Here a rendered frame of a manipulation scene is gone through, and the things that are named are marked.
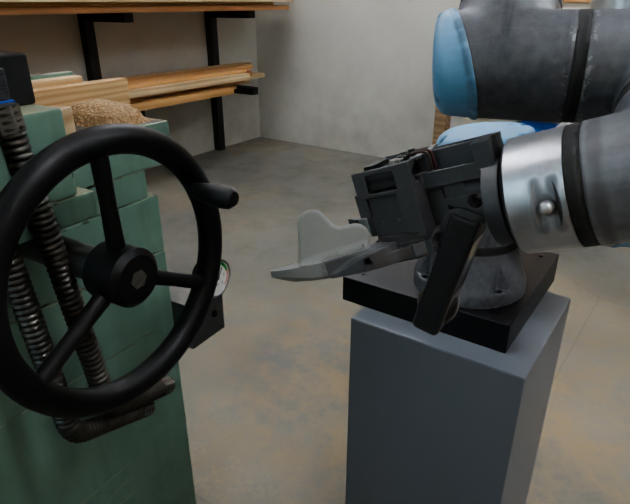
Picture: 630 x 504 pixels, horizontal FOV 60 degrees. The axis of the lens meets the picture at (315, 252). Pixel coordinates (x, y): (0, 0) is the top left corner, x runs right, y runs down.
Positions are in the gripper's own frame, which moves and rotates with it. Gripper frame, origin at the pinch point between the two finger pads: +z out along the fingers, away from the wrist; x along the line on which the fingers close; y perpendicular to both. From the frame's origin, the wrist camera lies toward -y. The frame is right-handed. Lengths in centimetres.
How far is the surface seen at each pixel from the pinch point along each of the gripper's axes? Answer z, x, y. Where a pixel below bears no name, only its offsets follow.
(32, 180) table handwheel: 10.0, 18.8, 14.5
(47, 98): 42, -6, 26
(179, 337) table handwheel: 18.1, 5.5, -6.2
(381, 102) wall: 148, -326, 9
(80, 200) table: 20.8, 8.7, 11.7
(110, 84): 42, -18, 27
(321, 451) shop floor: 55, -50, -68
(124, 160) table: 29.8, -5.5, 14.8
